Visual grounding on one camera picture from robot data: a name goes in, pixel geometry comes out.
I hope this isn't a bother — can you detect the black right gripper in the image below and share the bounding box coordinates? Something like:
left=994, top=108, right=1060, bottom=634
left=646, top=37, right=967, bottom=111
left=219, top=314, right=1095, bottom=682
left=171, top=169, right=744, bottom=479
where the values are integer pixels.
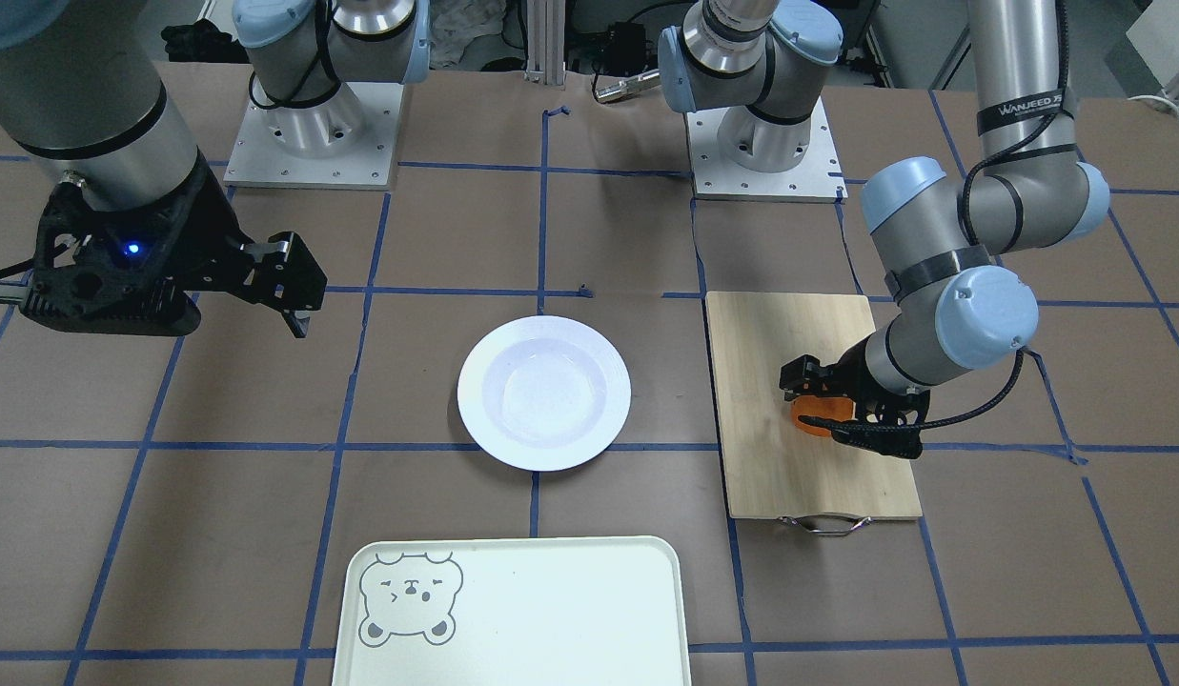
left=22, top=153, right=327, bottom=339

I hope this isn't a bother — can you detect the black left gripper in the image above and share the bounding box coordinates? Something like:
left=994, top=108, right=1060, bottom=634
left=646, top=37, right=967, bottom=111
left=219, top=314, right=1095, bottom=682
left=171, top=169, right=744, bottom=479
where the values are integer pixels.
left=778, top=347, right=930, bottom=460

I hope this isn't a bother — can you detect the orange fruit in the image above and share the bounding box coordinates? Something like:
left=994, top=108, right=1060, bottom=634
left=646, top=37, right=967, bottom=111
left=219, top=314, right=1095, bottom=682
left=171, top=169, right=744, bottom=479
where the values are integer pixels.
left=789, top=394, right=855, bottom=438

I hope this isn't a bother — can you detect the white round plate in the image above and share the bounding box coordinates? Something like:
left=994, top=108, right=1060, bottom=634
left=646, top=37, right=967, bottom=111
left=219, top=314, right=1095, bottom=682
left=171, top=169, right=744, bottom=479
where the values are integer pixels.
left=456, top=315, right=632, bottom=471

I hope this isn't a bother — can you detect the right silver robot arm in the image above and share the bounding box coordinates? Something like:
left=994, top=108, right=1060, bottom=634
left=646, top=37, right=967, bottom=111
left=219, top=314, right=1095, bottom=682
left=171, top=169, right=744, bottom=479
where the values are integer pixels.
left=0, top=1, right=432, bottom=338

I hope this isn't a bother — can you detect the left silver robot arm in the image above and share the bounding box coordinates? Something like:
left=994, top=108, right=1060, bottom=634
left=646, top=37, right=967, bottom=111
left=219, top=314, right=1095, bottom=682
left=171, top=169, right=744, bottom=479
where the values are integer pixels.
left=656, top=1, right=1109, bottom=459

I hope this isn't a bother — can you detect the cream tray with bear print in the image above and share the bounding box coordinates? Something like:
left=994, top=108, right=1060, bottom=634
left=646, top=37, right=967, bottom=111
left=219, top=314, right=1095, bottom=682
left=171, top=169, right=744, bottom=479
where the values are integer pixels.
left=332, top=535, right=692, bottom=685

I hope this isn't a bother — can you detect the bamboo cutting board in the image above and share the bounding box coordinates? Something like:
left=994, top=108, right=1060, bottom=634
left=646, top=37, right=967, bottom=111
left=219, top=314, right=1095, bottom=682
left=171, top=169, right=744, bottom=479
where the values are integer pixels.
left=705, top=292, right=922, bottom=535

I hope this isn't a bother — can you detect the black braided cable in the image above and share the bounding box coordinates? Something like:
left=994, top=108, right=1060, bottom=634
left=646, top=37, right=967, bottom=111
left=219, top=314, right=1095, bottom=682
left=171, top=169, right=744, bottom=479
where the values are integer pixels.
left=918, top=348, right=1027, bottom=433

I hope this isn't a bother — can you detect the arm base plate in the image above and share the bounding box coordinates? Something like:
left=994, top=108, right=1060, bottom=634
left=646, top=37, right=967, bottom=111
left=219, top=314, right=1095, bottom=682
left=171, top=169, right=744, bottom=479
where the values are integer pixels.
left=224, top=83, right=406, bottom=191
left=684, top=99, right=849, bottom=203

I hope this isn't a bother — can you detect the aluminium frame post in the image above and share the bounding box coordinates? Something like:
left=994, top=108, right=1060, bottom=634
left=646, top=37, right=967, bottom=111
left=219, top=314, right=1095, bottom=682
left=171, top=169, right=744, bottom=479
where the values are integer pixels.
left=523, top=0, right=566, bottom=90

